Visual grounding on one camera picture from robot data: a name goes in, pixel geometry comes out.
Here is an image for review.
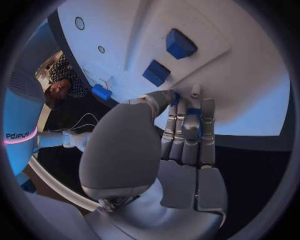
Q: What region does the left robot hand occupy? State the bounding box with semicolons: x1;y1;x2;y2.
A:
78;83;229;240

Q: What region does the blue peg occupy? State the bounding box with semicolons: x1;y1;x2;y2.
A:
169;92;205;141

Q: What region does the white task board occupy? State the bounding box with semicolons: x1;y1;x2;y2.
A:
56;0;292;137

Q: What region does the blue plug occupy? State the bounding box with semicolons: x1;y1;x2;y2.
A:
91;83;113;102

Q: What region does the small blue block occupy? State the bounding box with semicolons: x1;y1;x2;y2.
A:
141;59;172;88

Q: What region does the person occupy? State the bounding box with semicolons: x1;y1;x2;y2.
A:
34;50;80;111

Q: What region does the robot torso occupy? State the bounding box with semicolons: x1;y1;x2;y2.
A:
2;20;50;178

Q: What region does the large blue block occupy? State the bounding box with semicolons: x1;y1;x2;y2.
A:
165;28;199;60

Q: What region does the white cable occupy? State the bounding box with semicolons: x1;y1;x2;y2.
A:
52;123;97;132
70;112;101;131

